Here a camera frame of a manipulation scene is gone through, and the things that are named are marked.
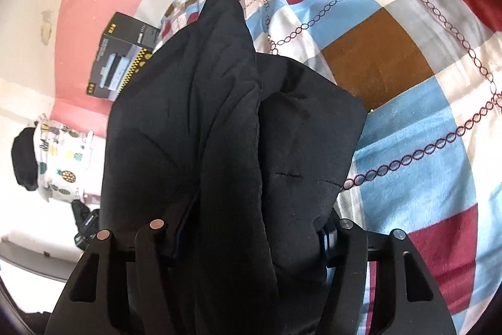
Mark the black yellow product box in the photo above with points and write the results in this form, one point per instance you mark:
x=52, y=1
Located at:
x=124, y=47

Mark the black chair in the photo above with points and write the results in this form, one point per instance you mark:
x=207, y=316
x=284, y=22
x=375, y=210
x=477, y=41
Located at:
x=24, y=159

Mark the colourful checkered bed sheet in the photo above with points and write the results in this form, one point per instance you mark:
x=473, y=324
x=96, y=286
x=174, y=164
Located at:
x=429, y=158

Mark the black padded jacket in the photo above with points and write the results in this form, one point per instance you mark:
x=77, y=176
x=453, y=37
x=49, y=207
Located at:
x=261, y=143

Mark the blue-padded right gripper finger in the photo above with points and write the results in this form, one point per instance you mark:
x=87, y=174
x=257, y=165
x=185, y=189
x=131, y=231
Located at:
x=328, y=236

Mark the pineapple print cloth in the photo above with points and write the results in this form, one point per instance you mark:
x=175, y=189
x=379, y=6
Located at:
x=69, y=162

